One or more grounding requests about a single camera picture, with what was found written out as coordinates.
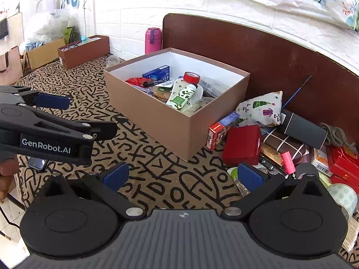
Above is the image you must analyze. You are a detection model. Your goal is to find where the smartphone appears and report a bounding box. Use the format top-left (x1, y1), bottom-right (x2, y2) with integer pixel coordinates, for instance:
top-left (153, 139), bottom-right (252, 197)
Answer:
top-left (26, 157), bottom-right (48, 171)

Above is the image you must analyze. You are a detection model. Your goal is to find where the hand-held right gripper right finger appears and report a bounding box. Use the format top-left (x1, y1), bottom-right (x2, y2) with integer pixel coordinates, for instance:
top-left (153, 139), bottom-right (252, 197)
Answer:
top-left (221, 163), bottom-right (327, 221)

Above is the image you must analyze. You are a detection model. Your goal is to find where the white cosmetic tube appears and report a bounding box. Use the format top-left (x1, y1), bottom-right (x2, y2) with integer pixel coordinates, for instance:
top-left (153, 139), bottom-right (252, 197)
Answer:
top-left (166, 83), bottom-right (198, 110)

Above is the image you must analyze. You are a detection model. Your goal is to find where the brown cardboard box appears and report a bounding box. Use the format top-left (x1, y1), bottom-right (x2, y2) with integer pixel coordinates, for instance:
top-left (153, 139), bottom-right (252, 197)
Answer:
top-left (104, 48), bottom-right (251, 162)

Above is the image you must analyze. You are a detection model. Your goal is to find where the blue box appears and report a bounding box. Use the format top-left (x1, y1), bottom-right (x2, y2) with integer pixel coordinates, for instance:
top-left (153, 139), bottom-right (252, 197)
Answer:
top-left (142, 65), bottom-right (171, 81)

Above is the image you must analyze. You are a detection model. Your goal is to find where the open corrugated cardboard box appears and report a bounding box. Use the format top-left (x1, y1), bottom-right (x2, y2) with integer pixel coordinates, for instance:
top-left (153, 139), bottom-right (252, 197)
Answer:
top-left (22, 38), bottom-right (67, 72)

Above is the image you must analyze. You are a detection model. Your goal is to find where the brown paper bag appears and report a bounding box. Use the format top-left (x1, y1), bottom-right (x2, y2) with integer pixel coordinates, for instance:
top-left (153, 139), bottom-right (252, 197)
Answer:
top-left (0, 46), bottom-right (23, 79)

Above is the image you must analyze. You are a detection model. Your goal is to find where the brown striped package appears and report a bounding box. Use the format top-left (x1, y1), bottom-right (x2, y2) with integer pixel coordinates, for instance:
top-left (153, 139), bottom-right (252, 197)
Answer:
top-left (262, 132), bottom-right (309, 161)

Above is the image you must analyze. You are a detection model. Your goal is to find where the christmas print pouch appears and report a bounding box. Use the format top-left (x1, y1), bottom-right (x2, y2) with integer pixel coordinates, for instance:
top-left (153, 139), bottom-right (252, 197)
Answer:
top-left (235, 91), bottom-right (283, 127)

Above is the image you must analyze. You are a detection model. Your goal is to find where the thin blue stick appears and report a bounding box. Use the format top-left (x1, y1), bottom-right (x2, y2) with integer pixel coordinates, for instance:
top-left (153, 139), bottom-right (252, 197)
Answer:
top-left (282, 76), bottom-right (313, 110)

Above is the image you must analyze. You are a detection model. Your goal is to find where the brown knotted cord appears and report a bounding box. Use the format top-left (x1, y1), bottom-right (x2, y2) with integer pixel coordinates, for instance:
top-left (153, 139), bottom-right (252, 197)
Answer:
top-left (320, 123), bottom-right (352, 147)

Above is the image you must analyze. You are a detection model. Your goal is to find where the letter print blanket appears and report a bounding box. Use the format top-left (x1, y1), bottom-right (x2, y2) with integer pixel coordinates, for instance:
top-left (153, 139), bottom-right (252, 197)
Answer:
top-left (14, 54), bottom-right (359, 267)

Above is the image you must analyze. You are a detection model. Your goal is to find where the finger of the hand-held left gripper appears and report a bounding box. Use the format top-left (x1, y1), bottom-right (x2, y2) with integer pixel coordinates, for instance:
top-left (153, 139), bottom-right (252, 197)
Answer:
top-left (0, 85), bottom-right (72, 110)
top-left (83, 121), bottom-right (118, 141)

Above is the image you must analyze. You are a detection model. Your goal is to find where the person's left hand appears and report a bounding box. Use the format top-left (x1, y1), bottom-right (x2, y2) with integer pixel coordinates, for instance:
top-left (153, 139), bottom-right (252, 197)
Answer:
top-left (0, 159), bottom-right (20, 203)

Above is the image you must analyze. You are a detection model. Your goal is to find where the brown wooden headboard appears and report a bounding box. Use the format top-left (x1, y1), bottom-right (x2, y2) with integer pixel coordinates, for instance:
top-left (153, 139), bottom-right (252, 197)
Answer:
top-left (163, 13), bottom-right (359, 146)

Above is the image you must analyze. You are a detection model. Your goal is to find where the small barcode box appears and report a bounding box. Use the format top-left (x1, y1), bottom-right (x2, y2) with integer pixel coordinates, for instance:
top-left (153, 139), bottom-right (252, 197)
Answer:
top-left (313, 148), bottom-right (335, 178)

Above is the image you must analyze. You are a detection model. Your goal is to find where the red gift box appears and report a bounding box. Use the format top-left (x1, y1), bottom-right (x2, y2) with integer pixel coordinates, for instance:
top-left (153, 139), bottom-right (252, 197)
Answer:
top-left (327, 145), bottom-right (359, 194)

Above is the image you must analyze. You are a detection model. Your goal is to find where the pink thermos bottle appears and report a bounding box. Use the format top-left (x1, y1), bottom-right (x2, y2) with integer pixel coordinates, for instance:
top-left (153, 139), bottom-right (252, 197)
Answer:
top-left (145, 27), bottom-right (163, 55)

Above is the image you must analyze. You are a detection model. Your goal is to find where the dark grey package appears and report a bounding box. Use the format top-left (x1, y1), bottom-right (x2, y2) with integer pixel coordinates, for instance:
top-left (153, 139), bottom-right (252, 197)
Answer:
top-left (280, 109), bottom-right (329, 149)

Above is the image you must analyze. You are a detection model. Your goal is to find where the white patterned tape roll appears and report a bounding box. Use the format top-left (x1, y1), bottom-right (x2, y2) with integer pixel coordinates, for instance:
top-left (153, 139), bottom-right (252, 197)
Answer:
top-left (327, 183), bottom-right (358, 222)

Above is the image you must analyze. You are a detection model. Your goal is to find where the red snack packet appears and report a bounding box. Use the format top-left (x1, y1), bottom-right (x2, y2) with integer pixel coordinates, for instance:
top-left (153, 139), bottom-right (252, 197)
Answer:
top-left (125, 77), bottom-right (152, 89)

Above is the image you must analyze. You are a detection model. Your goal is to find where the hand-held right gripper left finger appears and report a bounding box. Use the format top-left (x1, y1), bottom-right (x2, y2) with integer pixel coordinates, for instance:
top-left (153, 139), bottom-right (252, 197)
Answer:
top-left (42, 161), bottom-right (147, 221)

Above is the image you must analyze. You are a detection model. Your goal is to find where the black pen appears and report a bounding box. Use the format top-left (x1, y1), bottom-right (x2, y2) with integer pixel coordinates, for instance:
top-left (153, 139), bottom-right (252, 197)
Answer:
top-left (142, 80), bottom-right (169, 88)

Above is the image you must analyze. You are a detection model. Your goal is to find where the long brown box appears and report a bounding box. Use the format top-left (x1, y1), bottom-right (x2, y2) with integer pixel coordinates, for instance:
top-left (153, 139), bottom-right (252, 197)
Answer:
top-left (57, 35), bottom-right (111, 70)

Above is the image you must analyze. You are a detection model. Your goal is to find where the grey tape roll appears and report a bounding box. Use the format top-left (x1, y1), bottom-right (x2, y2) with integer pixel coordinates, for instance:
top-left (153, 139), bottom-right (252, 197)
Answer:
top-left (296, 163), bottom-right (320, 178)

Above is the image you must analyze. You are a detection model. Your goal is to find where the clear plastic cup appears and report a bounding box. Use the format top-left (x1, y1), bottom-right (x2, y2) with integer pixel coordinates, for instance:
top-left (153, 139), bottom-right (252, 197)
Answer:
top-left (106, 55), bottom-right (122, 68)

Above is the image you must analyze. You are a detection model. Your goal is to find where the green snack packet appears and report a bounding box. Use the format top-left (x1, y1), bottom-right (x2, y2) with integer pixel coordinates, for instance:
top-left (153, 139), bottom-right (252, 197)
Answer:
top-left (227, 167), bottom-right (251, 197)

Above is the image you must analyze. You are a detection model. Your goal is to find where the white plastic bag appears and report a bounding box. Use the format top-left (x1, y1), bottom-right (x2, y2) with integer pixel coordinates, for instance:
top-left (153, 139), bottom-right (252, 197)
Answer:
top-left (24, 8), bottom-right (77, 46)

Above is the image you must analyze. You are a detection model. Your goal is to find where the clear plastic case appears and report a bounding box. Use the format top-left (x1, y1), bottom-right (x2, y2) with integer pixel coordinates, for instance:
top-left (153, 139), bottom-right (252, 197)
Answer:
top-left (196, 76), bottom-right (228, 96)

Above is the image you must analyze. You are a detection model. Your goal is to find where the red tape roll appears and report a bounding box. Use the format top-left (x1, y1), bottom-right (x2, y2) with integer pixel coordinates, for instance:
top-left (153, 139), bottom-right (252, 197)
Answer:
top-left (184, 71), bottom-right (202, 85)

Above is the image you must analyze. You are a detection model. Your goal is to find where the colourful toy card box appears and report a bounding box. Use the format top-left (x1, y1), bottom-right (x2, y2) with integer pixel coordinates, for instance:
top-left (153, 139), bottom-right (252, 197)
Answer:
top-left (207, 111), bottom-right (241, 151)

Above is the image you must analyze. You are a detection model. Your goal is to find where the pink highlighter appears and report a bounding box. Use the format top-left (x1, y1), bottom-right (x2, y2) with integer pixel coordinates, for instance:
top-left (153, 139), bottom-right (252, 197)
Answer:
top-left (280, 151), bottom-right (298, 180)

